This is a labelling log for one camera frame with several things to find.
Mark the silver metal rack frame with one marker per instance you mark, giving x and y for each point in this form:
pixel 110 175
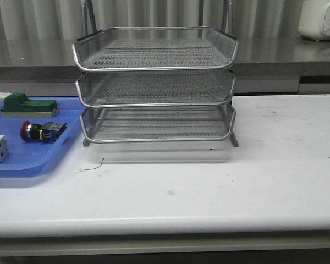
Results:
pixel 89 27

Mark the blue plastic tray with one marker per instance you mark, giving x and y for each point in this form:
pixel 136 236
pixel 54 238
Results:
pixel 29 159

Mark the red emergency stop button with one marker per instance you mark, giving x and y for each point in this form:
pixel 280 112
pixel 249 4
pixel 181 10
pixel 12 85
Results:
pixel 49 132

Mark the silver mesh tray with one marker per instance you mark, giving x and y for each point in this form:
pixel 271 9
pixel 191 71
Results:
pixel 156 88
pixel 157 124
pixel 155 48

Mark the green electrical switch block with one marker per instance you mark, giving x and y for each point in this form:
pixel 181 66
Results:
pixel 18 105

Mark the grey back counter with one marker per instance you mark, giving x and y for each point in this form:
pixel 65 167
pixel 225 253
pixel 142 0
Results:
pixel 280 65

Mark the white appliance on counter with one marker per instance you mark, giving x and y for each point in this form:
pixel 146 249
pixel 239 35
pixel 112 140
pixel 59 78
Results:
pixel 314 22

